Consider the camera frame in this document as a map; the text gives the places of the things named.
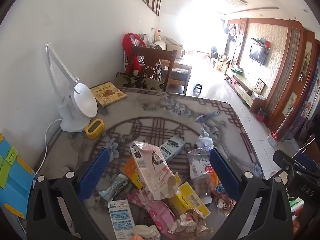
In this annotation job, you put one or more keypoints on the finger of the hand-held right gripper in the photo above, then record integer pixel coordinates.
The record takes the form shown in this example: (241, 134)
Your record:
(282, 158)

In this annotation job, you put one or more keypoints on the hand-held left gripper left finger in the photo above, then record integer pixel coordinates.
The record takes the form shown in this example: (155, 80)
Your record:
(93, 173)

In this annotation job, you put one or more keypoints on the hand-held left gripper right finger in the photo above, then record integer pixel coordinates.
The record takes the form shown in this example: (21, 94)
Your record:
(223, 173)

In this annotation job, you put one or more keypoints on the orange snack wrapper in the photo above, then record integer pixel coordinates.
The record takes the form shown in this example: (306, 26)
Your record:
(131, 172)

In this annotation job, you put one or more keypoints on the white tissue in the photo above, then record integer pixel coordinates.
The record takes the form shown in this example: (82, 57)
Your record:
(205, 141)

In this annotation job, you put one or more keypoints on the yellow cardboard box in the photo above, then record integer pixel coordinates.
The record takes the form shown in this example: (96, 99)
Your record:
(190, 200)

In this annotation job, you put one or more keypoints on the green white milk carton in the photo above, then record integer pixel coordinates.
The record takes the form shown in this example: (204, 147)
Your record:
(172, 147)

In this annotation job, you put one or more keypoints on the pink white paper carton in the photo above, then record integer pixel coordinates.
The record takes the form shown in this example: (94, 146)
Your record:
(152, 170)

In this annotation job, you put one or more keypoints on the large paper wrapper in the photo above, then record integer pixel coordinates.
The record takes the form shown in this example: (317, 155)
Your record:
(192, 223)

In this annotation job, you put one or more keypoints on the pink plastic bag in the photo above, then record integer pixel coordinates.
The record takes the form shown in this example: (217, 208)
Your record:
(152, 207)

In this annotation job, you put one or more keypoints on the person's right hand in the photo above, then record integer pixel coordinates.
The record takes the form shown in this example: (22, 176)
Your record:
(297, 221)

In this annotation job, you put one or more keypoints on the dustpan with broom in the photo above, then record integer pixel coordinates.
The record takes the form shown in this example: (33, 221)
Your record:
(273, 138)

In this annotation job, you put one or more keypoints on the clear plastic bottle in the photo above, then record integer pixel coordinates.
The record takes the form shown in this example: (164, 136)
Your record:
(200, 177)

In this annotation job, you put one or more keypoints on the teal snack wrapper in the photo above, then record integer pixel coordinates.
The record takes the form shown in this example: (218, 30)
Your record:
(113, 188)

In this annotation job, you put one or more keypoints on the small crumpled red wrapper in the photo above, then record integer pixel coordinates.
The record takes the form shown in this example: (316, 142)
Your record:
(225, 202)

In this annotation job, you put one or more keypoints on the yellow tape dispenser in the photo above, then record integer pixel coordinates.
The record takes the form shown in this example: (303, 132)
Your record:
(94, 128)

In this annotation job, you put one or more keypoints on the red flower pot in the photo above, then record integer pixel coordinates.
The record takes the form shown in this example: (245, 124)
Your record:
(261, 116)

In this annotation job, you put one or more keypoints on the flat white blue carton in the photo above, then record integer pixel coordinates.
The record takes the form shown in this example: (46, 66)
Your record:
(120, 218)

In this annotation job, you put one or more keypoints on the white desk lamp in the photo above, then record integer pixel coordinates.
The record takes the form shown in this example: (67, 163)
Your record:
(77, 105)

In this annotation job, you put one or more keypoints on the colourful framed picture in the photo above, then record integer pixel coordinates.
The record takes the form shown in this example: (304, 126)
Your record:
(260, 85)

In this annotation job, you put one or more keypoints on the blue folding book stand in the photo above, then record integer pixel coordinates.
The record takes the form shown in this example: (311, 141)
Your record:
(15, 180)

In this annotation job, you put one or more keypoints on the white crumpled packet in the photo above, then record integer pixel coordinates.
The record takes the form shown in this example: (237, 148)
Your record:
(147, 232)

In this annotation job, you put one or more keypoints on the yellow picture book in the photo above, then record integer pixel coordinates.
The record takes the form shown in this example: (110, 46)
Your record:
(107, 95)

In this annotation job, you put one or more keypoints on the long television cabinet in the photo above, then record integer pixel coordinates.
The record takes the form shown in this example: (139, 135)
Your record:
(242, 85)

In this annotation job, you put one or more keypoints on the small black stool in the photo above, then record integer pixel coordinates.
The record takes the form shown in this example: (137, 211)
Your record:
(198, 88)

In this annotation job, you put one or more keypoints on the floral chair cushion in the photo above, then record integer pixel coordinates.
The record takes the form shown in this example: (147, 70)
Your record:
(137, 81)

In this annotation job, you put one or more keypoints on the red bag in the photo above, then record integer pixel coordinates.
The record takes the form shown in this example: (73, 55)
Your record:
(131, 55)

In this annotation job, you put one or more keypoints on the brown wooden dining chair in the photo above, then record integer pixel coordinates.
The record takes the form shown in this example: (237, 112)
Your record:
(152, 55)

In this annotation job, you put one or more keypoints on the white plush toy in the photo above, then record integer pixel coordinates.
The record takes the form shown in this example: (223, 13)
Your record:
(158, 35)

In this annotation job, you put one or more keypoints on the ceiling light panel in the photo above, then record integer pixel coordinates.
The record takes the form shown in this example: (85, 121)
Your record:
(230, 1)

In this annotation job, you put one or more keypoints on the wall television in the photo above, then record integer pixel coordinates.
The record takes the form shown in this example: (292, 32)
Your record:
(257, 53)

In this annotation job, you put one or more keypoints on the wooden frame sofa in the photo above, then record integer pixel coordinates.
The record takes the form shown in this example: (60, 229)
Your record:
(180, 66)

